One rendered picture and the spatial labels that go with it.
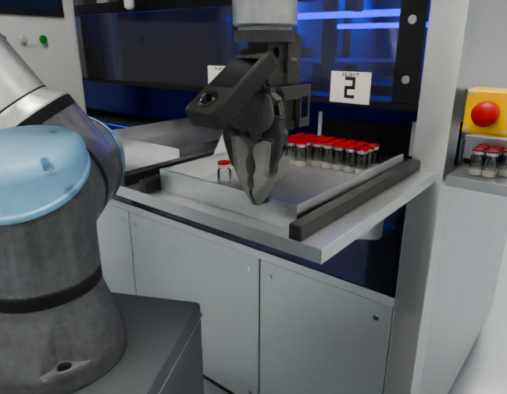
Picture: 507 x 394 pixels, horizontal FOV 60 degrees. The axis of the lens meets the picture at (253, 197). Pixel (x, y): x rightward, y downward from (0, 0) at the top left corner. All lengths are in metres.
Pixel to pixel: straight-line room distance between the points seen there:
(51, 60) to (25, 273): 1.04
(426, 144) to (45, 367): 0.68
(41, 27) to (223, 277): 0.84
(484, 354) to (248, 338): 0.99
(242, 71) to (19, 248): 0.28
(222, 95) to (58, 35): 1.01
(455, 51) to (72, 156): 0.63
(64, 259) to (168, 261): 1.01
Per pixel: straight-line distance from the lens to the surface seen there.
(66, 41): 1.45
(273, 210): 0.57
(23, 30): 1.37
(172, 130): 1.17
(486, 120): 0.79
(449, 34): 0.84
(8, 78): 0.57
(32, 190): 0.41
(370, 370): 1.11
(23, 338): 0.47
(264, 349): 1.29
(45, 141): 0.45
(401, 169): 0.79
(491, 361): 1.94
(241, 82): 0.48
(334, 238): 0.55
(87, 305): 0.47
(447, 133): 0.85
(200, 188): 0.65
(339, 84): 0.92
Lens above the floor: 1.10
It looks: 19 degrees down
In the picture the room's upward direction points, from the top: straight up
